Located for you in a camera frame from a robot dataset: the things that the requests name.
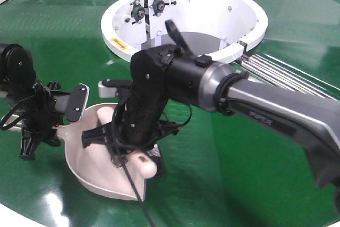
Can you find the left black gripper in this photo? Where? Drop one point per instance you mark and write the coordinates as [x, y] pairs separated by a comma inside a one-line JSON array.
[[40, 110]]

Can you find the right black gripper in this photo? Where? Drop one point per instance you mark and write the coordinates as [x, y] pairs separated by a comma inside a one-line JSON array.
[[136, 124]]

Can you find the pink hand broom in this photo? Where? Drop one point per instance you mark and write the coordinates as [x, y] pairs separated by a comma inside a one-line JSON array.
[[138, 164]]

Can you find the pink plastic dustpan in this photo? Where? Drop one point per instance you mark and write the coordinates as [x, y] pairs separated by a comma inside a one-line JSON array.
[[93, 165]]

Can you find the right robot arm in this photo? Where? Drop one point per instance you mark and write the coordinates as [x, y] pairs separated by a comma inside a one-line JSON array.
[[171, 71]]

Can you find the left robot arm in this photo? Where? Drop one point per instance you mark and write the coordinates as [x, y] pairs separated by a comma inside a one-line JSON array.
[[17, 71]]

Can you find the left black bearing block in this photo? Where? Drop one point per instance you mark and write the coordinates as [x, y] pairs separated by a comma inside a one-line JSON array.
[[138, 11]]

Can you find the black bearing block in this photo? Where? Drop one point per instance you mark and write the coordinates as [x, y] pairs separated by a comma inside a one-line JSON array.
[[138, 11], [158, 6]]

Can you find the right black bearing block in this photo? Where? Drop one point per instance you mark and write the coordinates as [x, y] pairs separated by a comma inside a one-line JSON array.
[[158, 6]]

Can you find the steel rollers right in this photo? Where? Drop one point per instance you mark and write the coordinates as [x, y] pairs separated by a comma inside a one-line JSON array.
[[277, 75]]

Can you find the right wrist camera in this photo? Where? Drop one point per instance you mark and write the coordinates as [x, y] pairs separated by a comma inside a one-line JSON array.
[[110, 88]]

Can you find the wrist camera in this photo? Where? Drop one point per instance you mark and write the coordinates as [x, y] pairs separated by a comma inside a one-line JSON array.
[[76, 103], [110, 88]]

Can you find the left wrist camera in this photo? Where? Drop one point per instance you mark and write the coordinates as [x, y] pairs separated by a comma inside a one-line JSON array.
[[76, 103]]

